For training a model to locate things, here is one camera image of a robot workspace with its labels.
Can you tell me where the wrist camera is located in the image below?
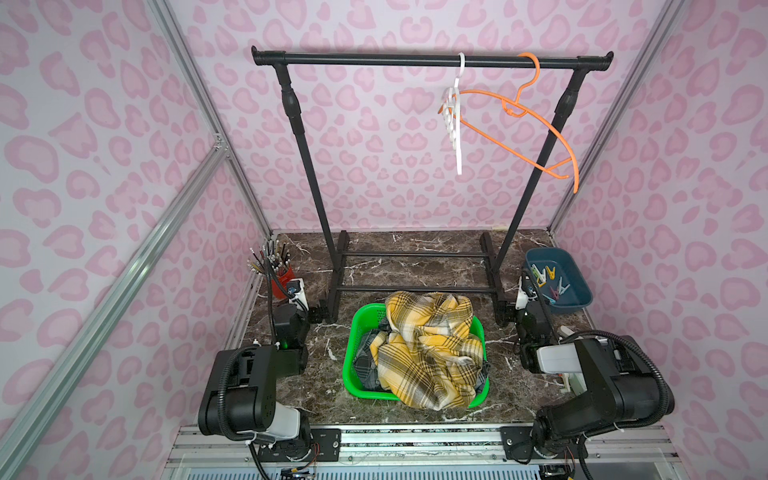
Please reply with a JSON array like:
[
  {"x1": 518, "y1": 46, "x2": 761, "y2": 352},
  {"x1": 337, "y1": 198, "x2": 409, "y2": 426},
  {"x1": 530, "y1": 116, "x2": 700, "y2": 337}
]
[
  {"x1": 515, "y1": 287, "x2": 530, "y2": 310},
  {"x1": 285, "y1": 278, "x2": 309, "y2": 311}
]

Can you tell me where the yellow plaid shirt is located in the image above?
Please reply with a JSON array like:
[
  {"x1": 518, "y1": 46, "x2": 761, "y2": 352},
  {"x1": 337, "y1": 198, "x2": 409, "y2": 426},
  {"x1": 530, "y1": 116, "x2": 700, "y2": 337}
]
[{"x1": 368, "y1": 291, "x2": 485, "y2": 411}]

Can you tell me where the green plastic basket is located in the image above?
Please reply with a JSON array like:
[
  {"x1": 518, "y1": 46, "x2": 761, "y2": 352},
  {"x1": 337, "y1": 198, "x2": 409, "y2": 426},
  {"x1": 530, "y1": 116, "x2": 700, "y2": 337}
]
[{"x1": 342, "y1": 303, "x2": 490, "y2": 409}]

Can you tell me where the beige power adapter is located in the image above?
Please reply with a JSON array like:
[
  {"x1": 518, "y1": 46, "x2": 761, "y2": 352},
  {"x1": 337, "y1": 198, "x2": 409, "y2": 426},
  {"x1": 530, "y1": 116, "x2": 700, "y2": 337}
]
[{"x1": 560, "y1": 373, "x2": 587, "y2": 396}]

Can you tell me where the white clothespin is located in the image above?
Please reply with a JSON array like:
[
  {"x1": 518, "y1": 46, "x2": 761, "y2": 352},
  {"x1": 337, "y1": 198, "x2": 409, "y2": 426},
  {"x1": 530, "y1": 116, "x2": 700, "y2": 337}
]
[{"x1": 534, "y1": 268, "x2": 547, "y2": 287}]

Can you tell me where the orange plastic hanger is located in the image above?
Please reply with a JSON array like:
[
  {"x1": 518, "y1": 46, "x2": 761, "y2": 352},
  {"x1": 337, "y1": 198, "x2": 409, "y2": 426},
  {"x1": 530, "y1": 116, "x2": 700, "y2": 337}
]
[{"x1": 437, "y1": 51, "x2": 581, "y2": 194}]

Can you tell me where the black clothes rack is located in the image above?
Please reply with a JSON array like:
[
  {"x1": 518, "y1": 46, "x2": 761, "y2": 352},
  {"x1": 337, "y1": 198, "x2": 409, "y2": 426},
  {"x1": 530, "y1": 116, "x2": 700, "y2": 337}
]
[{"x1": 251, "y1": 47, "x2": 615, "y2": 327}]

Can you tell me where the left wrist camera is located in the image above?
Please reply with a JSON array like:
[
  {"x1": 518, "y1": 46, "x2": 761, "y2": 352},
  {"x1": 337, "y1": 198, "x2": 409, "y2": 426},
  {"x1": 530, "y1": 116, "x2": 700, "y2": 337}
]
[{"x1": 285, "y1": 278, "x2": 309, "y2": 311}]

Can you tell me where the white plastic hanger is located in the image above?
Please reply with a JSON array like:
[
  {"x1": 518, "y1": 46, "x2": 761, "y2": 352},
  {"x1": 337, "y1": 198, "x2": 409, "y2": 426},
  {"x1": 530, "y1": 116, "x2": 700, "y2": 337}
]
[{"x1": 439, "y1": 52, "x2": 466, "y2": 176}]

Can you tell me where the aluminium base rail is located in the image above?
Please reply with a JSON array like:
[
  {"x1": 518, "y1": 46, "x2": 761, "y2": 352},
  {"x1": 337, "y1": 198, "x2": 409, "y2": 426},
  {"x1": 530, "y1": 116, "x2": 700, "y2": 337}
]
[{"x1": 161, "y1": 422, "x2": 685, "y2": 480}]

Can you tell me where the grey plaid shirt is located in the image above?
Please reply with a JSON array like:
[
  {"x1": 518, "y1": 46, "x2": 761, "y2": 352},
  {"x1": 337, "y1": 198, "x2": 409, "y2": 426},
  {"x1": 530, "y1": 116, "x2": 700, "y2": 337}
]
[{"x1": 353, "y1": 329, "x2": 390, "y2": 392}]

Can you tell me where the red pen cup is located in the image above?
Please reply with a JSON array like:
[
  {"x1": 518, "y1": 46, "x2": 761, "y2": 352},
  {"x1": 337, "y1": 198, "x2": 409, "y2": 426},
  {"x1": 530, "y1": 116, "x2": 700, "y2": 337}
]
[{"x1": 248, "y1": 239, "x2": 296, "y2": 299}]

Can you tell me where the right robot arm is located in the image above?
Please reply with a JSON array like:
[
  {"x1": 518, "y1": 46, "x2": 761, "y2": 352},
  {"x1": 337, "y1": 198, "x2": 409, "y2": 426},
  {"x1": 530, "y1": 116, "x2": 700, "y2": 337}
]
[{"x1": 508, "y1": 301, "x2": 675, "y2": 464}]

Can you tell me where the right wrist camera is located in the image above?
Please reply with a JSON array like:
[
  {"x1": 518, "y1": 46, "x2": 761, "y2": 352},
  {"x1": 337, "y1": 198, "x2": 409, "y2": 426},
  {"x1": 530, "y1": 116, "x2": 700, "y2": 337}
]
[{"x1": 515, "y1": 287, "x2": 530, "y2": 310}]

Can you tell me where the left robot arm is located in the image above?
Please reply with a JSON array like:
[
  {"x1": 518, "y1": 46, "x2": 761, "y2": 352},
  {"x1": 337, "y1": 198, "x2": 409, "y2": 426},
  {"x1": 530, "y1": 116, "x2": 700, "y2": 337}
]
[{"x1": 198, "y1": 302, "x2": 312, "y2": 459}]

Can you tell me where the dark teal plastic bin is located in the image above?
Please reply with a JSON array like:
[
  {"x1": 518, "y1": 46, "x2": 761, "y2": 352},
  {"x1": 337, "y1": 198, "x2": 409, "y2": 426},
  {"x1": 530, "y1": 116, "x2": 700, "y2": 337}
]
[{"x1": 524, "y1": 247, "x2": 593, "y2": 315}]

